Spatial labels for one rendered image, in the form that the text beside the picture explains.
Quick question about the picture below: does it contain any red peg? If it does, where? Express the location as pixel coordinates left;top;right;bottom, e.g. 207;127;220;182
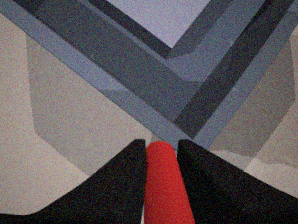
144;141;194;224

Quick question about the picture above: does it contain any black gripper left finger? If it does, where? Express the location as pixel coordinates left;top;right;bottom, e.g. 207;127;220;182
0;139;146;224

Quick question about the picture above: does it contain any grey square plate with hole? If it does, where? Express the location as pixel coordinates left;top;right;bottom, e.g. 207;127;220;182
88;0;213;59

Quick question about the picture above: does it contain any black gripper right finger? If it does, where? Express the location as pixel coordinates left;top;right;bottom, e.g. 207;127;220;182
176;139;298;224

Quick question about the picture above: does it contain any grey open box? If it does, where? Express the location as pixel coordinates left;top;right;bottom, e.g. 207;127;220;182
0;0;298;151

